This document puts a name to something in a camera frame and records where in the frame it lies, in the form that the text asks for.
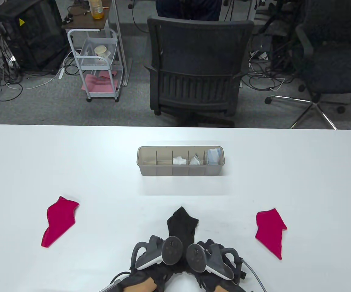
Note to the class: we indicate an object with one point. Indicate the person's right hand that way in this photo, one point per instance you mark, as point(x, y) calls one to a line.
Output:
point(218, 281)

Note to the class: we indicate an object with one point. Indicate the person's left hand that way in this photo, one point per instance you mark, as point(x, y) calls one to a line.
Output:
point(151, 273)

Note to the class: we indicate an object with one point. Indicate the grey tracking controller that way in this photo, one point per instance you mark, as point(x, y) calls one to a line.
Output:
point(195, 255)
point(172, 249)

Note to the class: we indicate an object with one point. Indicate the pink sock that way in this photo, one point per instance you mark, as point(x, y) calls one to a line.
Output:
point(56, 222)
point(271, 231)

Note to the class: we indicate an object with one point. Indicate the light blue sock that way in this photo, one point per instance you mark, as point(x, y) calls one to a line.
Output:
point(212, 152)
point(213, 159)

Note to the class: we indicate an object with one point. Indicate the grey sock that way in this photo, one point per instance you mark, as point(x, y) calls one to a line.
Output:
point(198, 155)
point(196, 160)

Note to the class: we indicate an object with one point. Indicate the person's right forearm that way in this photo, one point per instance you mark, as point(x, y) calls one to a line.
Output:
point(221, 289)

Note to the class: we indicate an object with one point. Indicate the person's left forearm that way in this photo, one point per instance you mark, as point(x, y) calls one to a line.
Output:
point(148, 286)

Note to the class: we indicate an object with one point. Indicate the beige divided organizer box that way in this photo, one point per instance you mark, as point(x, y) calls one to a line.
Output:
point(163, 172)

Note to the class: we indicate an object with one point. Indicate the pink cloth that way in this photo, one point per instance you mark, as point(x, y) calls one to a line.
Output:
point(98, 85)

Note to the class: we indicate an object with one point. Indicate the black mesh office chair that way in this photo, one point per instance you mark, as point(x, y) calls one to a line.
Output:
point(196, 60)

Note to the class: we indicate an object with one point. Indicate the white power strip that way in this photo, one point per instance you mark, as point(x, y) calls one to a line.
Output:
point(61, 73)

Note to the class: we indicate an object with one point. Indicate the dark chair with chrome base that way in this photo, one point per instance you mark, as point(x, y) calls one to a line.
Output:
point(330, 82)

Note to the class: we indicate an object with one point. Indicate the cream cup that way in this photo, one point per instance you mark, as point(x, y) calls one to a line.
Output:
point(101, 50)

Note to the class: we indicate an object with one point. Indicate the white rolling cart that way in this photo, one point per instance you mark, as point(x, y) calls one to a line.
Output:
point(84, 19)

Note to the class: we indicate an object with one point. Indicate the black computer tower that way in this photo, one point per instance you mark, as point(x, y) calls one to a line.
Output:
point(32, 36)

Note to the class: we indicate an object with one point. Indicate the bottle of orange liquid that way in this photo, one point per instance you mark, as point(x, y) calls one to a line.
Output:
point(96, 10)

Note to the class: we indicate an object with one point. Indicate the white metal frame post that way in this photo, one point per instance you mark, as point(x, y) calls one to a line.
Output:
point(251, 9)
point(119, 39)

